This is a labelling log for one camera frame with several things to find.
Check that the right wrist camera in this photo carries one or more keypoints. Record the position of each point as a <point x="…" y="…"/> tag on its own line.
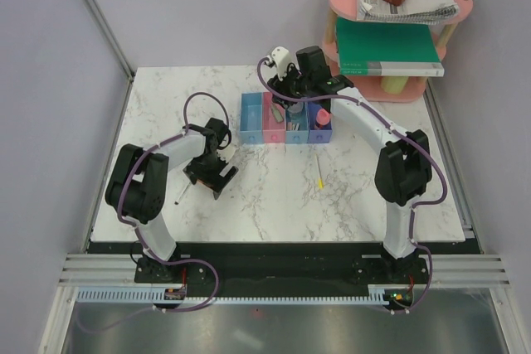
<point x="280" y="59"/>

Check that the green book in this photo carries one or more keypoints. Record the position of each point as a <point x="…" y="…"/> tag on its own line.
<point x="386" y="49"/>

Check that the green highlighter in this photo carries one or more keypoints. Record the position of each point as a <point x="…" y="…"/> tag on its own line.
<point x="277" y="115"/>

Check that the pink drawer bin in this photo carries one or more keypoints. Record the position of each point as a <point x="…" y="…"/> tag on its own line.
<point x="272" y="132"/>

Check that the pink three tier shelf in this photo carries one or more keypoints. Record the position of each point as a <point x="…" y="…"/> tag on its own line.
<point x="370" y="86"/>

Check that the orange highlighter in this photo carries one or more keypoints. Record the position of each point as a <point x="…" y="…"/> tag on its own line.
<point x="206" y="184"/>

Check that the white cable duct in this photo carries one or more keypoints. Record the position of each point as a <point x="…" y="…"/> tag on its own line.
<point x="171" y="296"/>

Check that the yellow cap white pen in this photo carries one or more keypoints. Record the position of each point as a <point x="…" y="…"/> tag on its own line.
<point x="319" y="173"/>

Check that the clear paperclip jar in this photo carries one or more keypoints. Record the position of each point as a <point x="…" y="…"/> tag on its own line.
<point x="296" y="112"/>

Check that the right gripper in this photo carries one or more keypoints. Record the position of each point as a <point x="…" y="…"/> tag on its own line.
<point x="281" y="85"/>

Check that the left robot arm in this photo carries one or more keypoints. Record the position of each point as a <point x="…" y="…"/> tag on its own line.
<point x="137" y="190"/>

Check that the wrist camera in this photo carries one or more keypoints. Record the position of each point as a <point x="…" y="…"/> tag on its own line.
<point x="280" y="59"/>
<point x="226" y="154"/>

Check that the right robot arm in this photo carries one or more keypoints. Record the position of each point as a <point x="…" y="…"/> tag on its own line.
<point x="403" y="167"/>

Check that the yellow foam roll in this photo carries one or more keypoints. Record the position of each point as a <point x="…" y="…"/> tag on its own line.
<point x="394" y="85"/>

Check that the pink cap glue bottle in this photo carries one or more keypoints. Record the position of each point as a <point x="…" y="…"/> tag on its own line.
<point x="322" y="119"/>

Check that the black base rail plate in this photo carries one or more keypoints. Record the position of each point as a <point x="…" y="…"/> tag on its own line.
<point x="292" y="268"/>

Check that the light blue drawer bin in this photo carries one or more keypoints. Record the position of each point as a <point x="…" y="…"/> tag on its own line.
<point x="250" y="130"/>
<point x="297" y="137"/>

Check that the black white marker pen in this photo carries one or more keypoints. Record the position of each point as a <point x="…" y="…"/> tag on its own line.
<point x="181" y="195"/>

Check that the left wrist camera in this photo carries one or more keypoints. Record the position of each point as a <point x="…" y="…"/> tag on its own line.
<point x="226" y="154"/>

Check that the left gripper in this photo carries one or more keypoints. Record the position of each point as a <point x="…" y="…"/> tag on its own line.
<point x="193" y="172"/>

